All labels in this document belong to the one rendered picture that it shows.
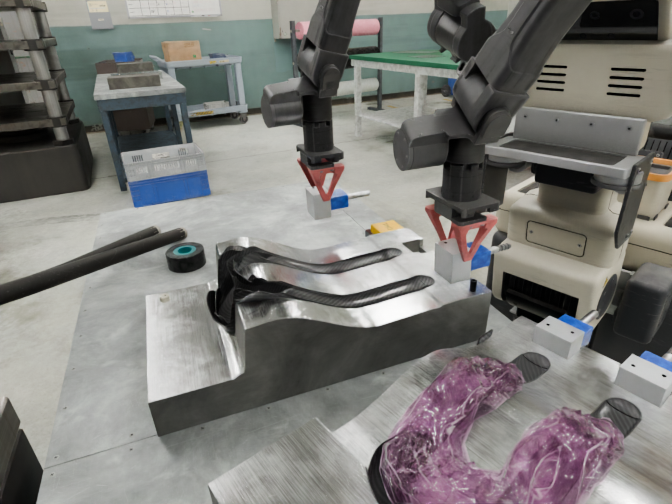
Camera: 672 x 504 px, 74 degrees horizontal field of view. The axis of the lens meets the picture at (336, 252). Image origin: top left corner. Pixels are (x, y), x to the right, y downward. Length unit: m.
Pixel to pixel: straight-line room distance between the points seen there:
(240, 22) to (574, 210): 6.49
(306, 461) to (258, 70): 6.98
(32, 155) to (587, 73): 4.13
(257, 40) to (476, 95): 6.72
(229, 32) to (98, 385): 6.62
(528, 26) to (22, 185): 4.31
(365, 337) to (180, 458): 0.28
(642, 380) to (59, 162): 4.31
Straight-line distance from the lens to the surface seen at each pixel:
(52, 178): 4.54
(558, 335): 0.67
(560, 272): 1.02
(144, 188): 3.82
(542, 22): 0.57
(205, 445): 0.63
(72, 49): 7.01
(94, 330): 0.89
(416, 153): 0.62
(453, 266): 0.72
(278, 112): 0.82
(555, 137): 0.96
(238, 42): 7.19
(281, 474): 0.44
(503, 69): 0.58
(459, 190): 0.67
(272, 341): 0.59
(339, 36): 0.80
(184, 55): 6.47
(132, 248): 1.00
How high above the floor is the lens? 1.26
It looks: 27 degrees down
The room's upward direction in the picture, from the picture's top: 2 degrees counter-clockwise
